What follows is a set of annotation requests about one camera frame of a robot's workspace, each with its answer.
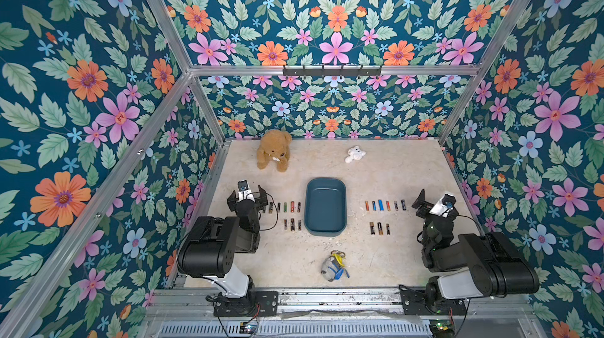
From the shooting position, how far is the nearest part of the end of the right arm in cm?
78

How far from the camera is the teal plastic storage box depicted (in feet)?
2.90

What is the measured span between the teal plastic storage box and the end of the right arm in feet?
0.87
